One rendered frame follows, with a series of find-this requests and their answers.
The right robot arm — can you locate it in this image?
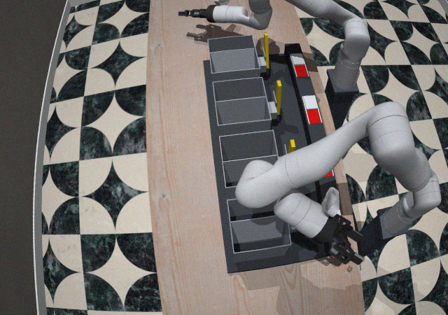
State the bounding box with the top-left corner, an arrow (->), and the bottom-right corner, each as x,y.
213,0 -> 370,90

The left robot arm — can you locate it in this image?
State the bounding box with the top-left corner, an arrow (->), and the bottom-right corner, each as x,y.
235,101 -> 442,238

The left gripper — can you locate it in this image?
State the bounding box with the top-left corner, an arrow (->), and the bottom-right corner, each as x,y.
310,214 -> 365,265

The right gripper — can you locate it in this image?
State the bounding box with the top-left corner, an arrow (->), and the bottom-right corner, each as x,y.
178,5 -> 217,23

